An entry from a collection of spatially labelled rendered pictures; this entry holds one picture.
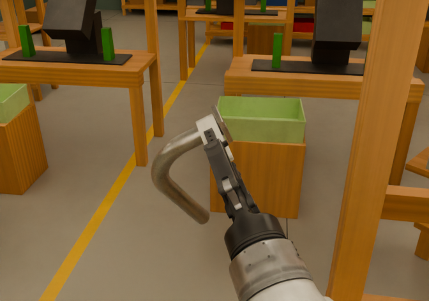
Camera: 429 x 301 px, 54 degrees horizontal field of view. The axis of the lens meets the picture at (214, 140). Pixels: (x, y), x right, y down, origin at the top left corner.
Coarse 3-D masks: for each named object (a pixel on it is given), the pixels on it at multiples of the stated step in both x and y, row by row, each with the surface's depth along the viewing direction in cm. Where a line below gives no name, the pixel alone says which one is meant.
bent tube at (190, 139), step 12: (216, 108) 66; (216, 120) 64; (192, 132) 66; (228, 132) 66; (168, 144) 67; (180, 144) 66; (192, 144) 66; (156, 156) 68; (168, 156) 67; (156, 168) 69; (168, 168) 69; (156, 180) 71; (168, 180) 72; (168, 192) 73; (180, 192) 76; (180, 204) 77; (192, 204) 79; (192, 216) 82; (204, 216) 83
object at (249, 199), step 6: (222, 144) 60; (228, 144) 61; (228, 156) 60; (234, 174) 58; (240, 180) 57; (240, 186) 57; (246, 192) 56; (246, 198) 55; (252, 198) 55; (228, 204) 56; (252, 204) 55; (228, 210) 55; (228, 216) 55
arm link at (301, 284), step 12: (276, 288) 45; (288, 288) 45; (300, 288) 45; (312, 288) 46; (252, 300) 46; (264, 300) 45; (276, 300) 44; (288, 300) 44; (300, 300) 43; (312, 300) 44; (324, 300) 45
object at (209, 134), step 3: (207, 129) 63; (210, 129) 63; (204, 132) 63; (207, 132) 63; (210, 132) 62; (213, 132) 62; (207, 135) 62; (210, 135) 62; (213, 135) 62; (207, 138) 62; (210, 138) 62; (213, 138) 61; (216, 138) 62; (207, 141) 62; (210, 141) 61; (213, 141) 59; (207, 144) 59; (210, 144) 59; (213, 144) 59; (207, 147) 59; (210, 147) 59
